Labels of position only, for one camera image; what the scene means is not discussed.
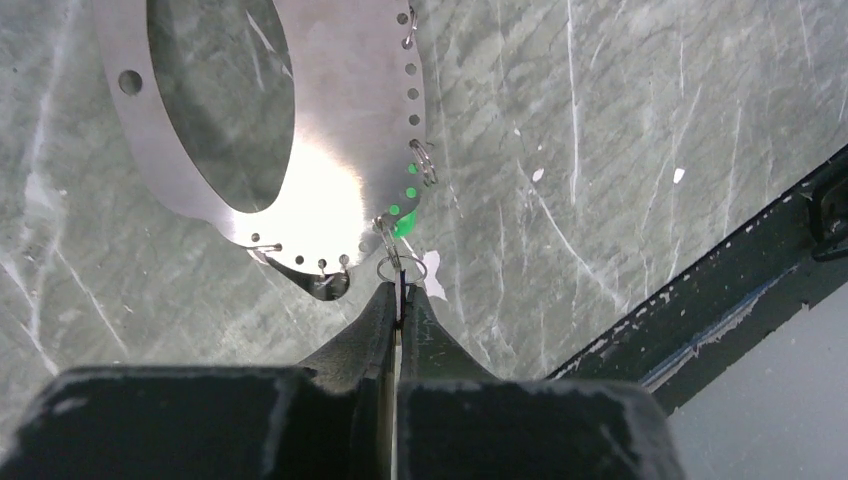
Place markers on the large metal keyring with keys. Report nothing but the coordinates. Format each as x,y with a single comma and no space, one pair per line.
358,161

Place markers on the black base frame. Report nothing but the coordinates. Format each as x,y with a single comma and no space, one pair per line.
786,258

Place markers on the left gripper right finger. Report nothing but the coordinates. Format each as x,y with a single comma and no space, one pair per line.
429,351

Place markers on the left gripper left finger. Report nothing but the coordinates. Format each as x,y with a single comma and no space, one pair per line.
341,363

